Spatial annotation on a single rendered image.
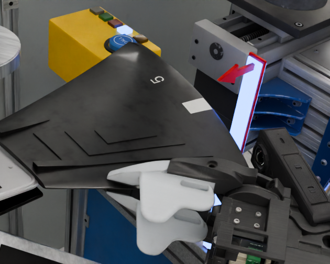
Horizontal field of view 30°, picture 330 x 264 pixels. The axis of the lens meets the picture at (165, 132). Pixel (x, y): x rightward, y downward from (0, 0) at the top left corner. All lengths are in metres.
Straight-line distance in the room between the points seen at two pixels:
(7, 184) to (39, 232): 1.35
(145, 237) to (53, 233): 1.39
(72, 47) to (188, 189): 0.49
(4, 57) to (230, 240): 0.21
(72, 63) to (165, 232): 0.49
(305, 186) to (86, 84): 0.25
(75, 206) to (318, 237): 0.75
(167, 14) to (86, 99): 1.10
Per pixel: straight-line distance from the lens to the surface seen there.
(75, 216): 1.22
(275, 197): 0.51
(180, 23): 1.75
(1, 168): 0.53
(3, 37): 0.47
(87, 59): 0.93
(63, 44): 0.98
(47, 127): 0.58
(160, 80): 0.67
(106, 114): 0.60
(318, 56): 1.28
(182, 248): 0.97
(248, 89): 0.74
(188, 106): 0.65
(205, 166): 0.50
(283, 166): 0.55
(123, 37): 0.94
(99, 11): 1.02
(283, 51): 1.24
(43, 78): 1.52
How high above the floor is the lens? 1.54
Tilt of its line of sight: 37 degrees down
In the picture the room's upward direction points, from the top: 9 degrees clockwise
